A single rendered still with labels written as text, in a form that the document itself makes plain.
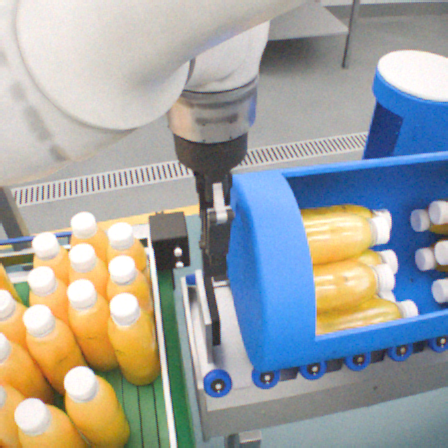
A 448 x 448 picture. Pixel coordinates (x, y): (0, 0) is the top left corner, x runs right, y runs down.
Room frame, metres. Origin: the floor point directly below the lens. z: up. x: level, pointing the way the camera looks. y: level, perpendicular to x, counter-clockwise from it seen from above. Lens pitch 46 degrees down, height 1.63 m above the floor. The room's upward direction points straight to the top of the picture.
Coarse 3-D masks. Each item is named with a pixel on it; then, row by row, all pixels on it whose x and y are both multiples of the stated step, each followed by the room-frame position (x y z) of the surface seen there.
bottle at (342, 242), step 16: (304, 224) 0.43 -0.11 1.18; (320, 224) 0.43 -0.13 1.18; (336, 224) 0.43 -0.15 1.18; (352, 224) 0.43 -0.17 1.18; (368, 224) 0.44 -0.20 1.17; (320, 240) 0.41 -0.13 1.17; (336, 240) 0.41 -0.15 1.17; (352, 240) 0.41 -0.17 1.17; (368, 240) 0.42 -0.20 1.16; (320, 256) 0.40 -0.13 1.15; (336, 256) 0.40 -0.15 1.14; (352, 256) 0.41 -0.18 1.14
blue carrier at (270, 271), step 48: (240, 192) 0.44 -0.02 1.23; (288, 192) 0.43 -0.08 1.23; (336, 192) 0.58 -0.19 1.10; (384, 192) 0.60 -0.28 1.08; (432, 192) 0.62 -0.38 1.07; (240, 240) 0.42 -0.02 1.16; (288, 240) 0.36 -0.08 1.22; (432, 240) 0.57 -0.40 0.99; (240, 288) 0.41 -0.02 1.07; (288, 288) 0.32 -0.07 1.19; (288, 336) 0.29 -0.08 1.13; (336, 336) 0.29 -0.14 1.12; (384, 336) 0.30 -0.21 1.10; (432, 336) 0.33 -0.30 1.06
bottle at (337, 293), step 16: (320, 272) 0.38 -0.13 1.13; (336, 272) 0.38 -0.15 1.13; (352, 272) 0.38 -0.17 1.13; (368, 272) 0.39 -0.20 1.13; (320, 288) 0.36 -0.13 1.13; (336, 288) 0.36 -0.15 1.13; (352, 288) 0.36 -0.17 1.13; (368, 288) 0.37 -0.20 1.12; (320, 304) 0.35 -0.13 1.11; (336, 304) 0.35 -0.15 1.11; (352, 304) 0.35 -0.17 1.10
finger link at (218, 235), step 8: (208, 216) 0.33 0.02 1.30; (232, 216) 0.33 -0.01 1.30; (208, 224) 0.34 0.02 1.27; (216, 224) 0.34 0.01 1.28; (224, 224) 0.34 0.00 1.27; (208, 232) 0.34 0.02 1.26; (216, 232) 0.34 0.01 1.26; (224, 232) 0.34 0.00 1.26; (208, 240) 0.34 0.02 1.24; (216, 240) 0.34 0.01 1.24; (224, 240) 0.35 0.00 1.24; (208, 248) 0.35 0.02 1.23; (216, 248) 0.35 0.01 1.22; (224, 248) 0.35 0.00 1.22
